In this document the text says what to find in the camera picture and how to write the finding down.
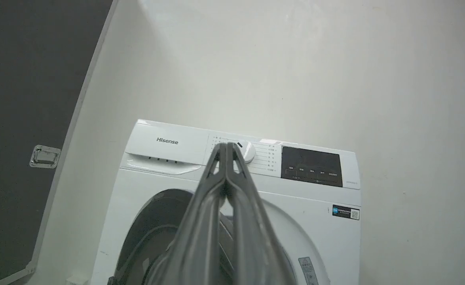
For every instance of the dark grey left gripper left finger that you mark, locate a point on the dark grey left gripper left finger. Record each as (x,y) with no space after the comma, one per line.
(200,233)

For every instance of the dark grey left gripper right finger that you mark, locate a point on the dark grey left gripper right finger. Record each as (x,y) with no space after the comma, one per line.
(252,237)

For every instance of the round washing machine door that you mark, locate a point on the round washing machine door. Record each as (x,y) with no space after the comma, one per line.
(153,237)

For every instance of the white Hisense washing machine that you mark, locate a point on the white Hisense washing machine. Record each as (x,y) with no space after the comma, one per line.
(311,221)

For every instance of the white instruction label sticker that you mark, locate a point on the white instruction label sticker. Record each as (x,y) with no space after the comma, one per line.
(308,271)

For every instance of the white program dial knob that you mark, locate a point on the white program dial knob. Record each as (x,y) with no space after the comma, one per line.
(248,152)

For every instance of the white detergent drawer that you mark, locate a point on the white detergent drawer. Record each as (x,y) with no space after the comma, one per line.
(165,150)

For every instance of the black display control panel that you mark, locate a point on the black display control panel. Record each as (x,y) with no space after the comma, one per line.
(311,166)

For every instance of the black QR code sticker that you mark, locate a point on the black QR code sticker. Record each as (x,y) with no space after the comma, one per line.
(346,212)

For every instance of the large black flight case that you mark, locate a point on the large black flight case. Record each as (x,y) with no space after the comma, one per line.
(22,130)

